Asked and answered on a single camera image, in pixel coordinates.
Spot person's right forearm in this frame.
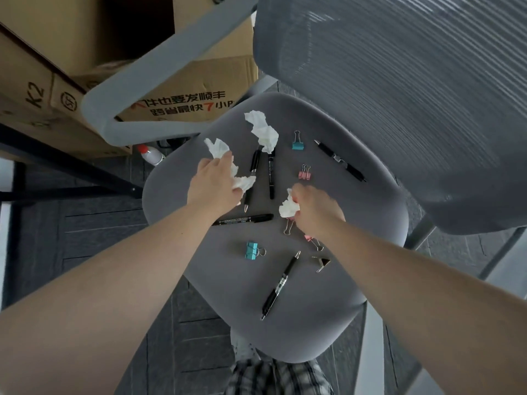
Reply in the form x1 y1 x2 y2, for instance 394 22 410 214
310 220 527 395

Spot black desk frame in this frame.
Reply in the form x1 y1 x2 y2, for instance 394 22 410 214
0 122 144 309

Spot grey chair armrest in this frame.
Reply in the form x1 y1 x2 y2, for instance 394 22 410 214
82 0 261 147

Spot person's right hand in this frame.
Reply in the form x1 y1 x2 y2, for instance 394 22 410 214
288 184 346 238

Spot plain brown cardboard box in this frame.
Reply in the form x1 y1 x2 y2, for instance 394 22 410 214
171 0 255 63

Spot grey mesh chair backrest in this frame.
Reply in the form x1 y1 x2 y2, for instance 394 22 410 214
252 0 527 236

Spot long crumpled white tissue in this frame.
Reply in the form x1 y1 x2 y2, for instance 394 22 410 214
244 110 280 154

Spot black clear-barrel gel pen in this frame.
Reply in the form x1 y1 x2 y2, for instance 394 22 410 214
260 250 302 321

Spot person's left forearm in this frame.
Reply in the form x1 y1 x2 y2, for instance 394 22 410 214
0 201 232 395

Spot grey chair frame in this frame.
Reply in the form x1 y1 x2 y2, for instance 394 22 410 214
403 216 527 282

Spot plaid trousers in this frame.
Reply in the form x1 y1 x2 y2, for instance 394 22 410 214
223 358 335 395

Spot large brown cardboard box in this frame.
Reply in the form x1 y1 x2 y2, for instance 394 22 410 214
0 0 133 162

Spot white bottle with red cap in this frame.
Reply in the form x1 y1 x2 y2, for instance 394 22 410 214
137 144 166 167

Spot black clip pen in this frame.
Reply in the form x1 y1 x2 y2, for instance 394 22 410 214
313 139 367 184

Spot large white tissue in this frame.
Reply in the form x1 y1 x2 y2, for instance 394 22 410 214
204 137 257 192

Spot printed brown cardboard box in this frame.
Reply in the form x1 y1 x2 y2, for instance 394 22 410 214
50 54 259 125

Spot person's left hand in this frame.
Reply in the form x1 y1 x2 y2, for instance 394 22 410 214
187 154 244 221

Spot small white tissue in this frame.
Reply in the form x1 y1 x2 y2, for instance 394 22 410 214
279 188 301 219

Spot grey chair seat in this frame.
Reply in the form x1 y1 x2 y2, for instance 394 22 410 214
142 93 409 363

